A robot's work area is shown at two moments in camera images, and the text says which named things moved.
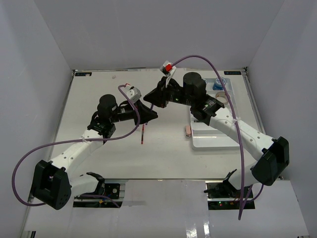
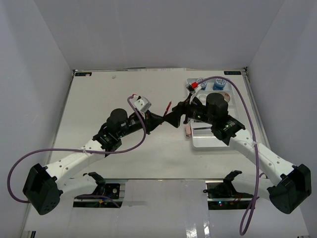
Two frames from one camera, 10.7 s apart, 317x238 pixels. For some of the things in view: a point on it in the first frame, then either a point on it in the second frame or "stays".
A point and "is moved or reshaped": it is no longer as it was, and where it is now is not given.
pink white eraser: x=188 y=130 stays
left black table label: x=82 y=74 stays
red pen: x=142 y=134 is moved or reshaped
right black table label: x=232 y=72 stays
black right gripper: x=158 y=97 -> x=174 y=117
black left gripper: x=145 y=110 -> x=152 y=121
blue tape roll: x=218 y=86 stays
